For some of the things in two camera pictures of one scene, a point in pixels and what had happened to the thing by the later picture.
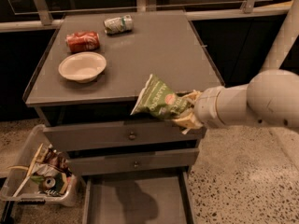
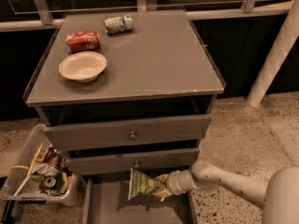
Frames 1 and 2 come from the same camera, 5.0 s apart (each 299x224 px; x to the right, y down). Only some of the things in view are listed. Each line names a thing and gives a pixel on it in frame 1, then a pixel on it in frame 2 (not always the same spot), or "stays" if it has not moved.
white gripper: x=207 y=108 to x=173 y=182
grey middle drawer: x=144 y=161 stays
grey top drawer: x=121 y=134 stays
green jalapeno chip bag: x=158 y=100 to x=141 y=185
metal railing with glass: x=24 y=7 stays
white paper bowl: x=83 y=67 stays
